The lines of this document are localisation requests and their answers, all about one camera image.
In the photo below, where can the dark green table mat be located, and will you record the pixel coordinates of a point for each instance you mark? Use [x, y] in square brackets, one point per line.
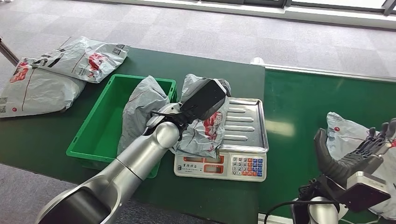
[216, 198]

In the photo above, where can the grey courier bag QR labels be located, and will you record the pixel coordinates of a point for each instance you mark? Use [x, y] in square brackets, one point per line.
[83, 58]

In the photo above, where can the grey courier bag red print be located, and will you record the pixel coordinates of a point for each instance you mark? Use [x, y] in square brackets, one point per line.
[201, 136]

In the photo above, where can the dark metal rod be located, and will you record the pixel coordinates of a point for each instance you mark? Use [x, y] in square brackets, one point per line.
[8, 53]

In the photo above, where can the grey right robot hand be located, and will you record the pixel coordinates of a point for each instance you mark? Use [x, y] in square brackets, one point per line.
[346, 167]

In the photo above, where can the large flat grey courier bag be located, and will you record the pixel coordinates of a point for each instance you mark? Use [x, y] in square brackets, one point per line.
[40, 92]

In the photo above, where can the white window sill frame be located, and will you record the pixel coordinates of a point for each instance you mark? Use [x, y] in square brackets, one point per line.
[309, 12]

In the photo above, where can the green plastic basket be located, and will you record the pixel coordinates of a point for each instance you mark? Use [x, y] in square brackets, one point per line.
[102, 123]

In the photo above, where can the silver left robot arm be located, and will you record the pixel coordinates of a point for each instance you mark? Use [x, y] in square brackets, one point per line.
[139, 157]

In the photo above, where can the silver conveyor edge rail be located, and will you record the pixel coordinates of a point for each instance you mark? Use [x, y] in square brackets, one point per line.
[309, 71]

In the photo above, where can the grey courier bag red dot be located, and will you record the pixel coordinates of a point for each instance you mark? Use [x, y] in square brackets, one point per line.
[343, 139]

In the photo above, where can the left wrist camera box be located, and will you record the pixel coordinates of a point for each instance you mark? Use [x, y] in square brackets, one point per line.
[205, 99]

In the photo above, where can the white electronic weighing scale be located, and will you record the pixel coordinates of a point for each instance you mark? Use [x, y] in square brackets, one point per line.
[247, 167]

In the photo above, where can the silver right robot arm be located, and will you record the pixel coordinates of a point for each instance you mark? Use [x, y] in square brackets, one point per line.
[321, 213]

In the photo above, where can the crumpled plain grey courier bag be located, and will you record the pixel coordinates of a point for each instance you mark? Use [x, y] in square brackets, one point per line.
[139, 105]

